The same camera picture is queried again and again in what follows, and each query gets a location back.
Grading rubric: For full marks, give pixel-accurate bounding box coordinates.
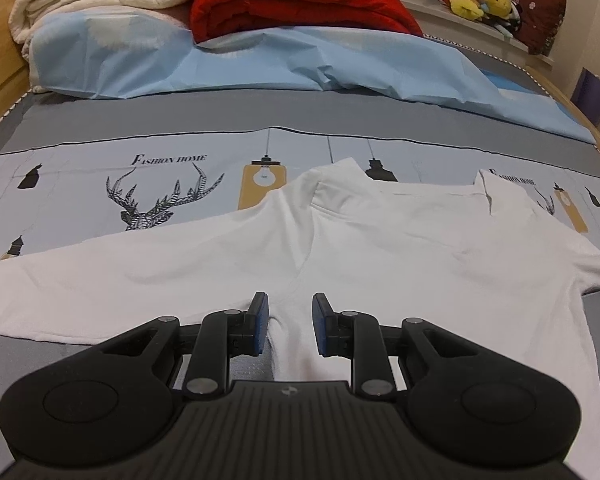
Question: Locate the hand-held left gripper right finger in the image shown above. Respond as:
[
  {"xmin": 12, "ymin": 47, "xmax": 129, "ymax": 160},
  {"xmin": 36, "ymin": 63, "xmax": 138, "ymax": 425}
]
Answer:
[{"xmin": 311, "ymin": 292, "xmax": 481, "ymax": 401}]

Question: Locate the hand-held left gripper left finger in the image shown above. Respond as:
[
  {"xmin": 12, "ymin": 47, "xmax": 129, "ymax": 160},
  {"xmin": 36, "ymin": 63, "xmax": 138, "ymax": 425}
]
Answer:
[{"xmin": 100, "ymin": 291, "xmax": 271, "ymax": 401}]

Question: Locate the white shirt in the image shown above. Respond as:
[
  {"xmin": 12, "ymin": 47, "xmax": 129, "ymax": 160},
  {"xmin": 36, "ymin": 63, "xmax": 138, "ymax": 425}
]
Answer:
[{"xmin": 0, "ymin": 157, "xmax": 600, "ymax": 480}]

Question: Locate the light blue sheet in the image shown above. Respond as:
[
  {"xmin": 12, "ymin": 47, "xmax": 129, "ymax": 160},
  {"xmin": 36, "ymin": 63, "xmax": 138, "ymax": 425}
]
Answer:
[{"xmin": 22, "ymin": 12, "xmax": 596, "ymax": 143}]

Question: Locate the red folded blanket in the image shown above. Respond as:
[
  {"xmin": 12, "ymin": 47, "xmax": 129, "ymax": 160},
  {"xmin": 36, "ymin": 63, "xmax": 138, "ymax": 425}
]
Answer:
[{"xmin": 190, "ymin": 0, "xmax": 423, "ymax": 48}]

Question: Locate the white window sill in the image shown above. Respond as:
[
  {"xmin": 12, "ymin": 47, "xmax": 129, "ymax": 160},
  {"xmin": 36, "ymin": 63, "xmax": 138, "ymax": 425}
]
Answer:
[{"xmin": 397, "ymin": 0, "xmax": 556, "ymax": 66}]

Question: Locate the striped plush toy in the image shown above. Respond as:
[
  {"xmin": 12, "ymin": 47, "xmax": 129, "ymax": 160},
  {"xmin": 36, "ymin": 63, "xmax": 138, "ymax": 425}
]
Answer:
[{"xmin": 487, "ymin": 2, "xmax": 523, "ymax": 41}]

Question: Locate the dark red cushion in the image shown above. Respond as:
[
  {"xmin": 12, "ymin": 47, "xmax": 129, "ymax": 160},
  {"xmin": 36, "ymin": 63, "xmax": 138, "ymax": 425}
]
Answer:
[{"xmin": 515, "ymin": 0, "xmax": 567, "ymax": 56}]

